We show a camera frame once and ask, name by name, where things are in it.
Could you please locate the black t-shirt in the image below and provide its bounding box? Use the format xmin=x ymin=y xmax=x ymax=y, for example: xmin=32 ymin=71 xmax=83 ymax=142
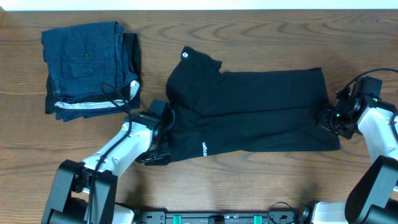
xmin=155 ymin=47 xmax=340 ymax=166

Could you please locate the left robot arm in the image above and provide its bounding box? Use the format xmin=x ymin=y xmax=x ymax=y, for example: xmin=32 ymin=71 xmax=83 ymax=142
xmin=41 ymin=111 xmax=175 ymax=223

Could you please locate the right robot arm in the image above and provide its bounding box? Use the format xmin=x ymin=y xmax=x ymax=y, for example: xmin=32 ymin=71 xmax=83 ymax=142
xmin=295 ymin=77 xmax=397 ymax=223

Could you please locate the folded black garment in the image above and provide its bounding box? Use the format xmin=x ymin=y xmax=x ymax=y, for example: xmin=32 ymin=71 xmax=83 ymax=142
xmin=45 ymin=33 xmax=141 ymax=122

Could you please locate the small black cable loop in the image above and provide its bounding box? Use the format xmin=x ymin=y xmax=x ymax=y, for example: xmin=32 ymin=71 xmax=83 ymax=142
xmin=268 ymin=200 xmax=300 ymax=224

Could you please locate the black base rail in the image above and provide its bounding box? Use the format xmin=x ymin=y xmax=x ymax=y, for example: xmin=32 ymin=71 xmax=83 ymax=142
xmin=134 ymin=210 xmax=297 ymax=224

